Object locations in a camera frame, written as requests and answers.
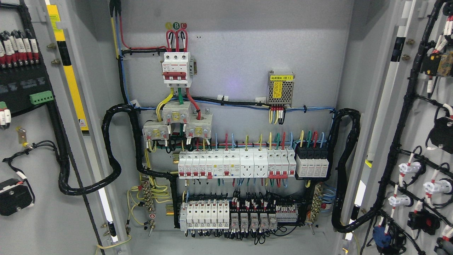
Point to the brass ground terminal bar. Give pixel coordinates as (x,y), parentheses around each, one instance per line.
(149,204)

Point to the red white main breaker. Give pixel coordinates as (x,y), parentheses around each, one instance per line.
(178,69)

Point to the white current transformers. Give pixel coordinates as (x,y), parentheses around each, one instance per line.
(175,116)

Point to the perforated metal power supply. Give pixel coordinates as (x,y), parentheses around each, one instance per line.
(280,87)

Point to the upper row circuit breakers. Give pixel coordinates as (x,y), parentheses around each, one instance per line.
(238,163)

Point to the lower row relays and breakers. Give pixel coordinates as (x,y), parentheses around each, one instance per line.
(238,217)

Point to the black white surge protector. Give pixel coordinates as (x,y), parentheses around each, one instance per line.
(311,162)

